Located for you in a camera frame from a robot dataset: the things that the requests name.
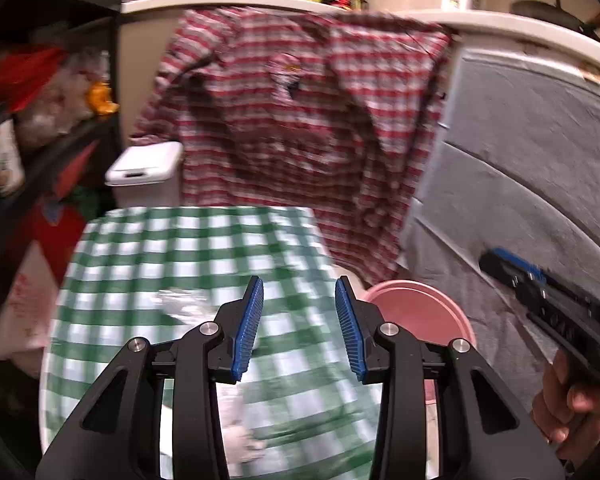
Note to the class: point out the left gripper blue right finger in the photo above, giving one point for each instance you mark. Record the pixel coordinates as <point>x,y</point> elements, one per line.
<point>351,332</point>

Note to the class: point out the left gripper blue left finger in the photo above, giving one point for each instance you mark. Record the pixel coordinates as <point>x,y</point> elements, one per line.
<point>250,312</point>

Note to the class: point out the pink round trash basin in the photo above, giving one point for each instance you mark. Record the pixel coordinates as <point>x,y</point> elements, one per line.
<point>408,329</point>

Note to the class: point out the white lidded trash bin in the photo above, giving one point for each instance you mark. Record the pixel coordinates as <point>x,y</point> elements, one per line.
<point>147,176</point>

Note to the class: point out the person's right hand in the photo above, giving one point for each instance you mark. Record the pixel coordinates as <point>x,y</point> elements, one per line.
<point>567,413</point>

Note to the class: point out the clear crumpled plastic bag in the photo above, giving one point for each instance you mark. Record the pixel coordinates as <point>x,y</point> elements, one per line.
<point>190,307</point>

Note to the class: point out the green white checkered tablecloth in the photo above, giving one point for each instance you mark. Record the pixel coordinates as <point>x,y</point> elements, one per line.
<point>299,396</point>

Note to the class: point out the grey fabric cover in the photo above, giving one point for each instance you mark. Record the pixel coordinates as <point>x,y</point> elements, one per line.
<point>516,165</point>

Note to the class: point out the red plaid hanging shirt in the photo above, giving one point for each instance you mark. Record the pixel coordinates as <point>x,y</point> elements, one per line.
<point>336,112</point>

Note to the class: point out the white bag red print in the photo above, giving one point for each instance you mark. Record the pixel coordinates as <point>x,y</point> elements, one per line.
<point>27,312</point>

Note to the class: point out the yellow toy figure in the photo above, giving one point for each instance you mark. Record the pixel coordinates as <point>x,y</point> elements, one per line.
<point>99,100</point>

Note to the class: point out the clear bag on shelf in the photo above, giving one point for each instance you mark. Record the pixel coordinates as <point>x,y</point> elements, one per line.
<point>60,106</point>

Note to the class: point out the glass jar with label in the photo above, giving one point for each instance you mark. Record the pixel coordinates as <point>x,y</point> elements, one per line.
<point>11,169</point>

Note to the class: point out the red bag on shelf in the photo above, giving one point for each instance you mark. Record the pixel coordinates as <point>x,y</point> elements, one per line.
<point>24,73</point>

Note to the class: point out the black metal shelf rack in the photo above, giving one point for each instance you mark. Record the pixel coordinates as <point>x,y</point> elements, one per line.
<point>73,25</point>

